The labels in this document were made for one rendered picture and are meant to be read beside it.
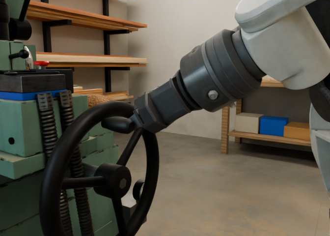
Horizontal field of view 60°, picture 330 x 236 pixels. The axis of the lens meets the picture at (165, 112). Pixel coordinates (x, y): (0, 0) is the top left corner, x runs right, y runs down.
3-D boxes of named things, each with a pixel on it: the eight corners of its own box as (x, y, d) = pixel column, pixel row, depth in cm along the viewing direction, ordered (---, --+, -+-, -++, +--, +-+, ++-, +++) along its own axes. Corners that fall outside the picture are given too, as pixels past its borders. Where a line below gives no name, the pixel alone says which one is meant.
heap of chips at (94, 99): (99, 111, 73) (99, 96, 73) (63, 107, 81) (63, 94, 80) (123, 106, 81) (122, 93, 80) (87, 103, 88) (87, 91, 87)
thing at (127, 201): (131, 234, 82) (130, 208, 80) (99, 221, 88) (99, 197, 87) (148, 221, 89) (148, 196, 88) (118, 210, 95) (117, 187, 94)
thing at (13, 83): (22, 101, 45) (19, 66, 45) (-14, 97, 51) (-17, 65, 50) (85, 94, 56) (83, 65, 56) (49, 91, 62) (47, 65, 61)
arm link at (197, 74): (156, 153, 39) (233, 117, 32) (120, 92, 38) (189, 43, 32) (191, 122, 49) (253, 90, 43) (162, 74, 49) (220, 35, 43)
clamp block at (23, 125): (22, 159, 45) (17, 102, 44) (-22, 146, 52) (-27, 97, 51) (92, 138, 58) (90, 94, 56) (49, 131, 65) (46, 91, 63)
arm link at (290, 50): (252, 121, 37) (346, 78, 31) (201, 64, 32) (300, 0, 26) (246, 72, 45) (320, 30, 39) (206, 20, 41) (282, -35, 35)
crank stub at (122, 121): (138, 131, 46) (128, 137, 44) (111, 127, 49) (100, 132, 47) (135, 116, 45) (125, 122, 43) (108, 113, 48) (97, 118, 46)
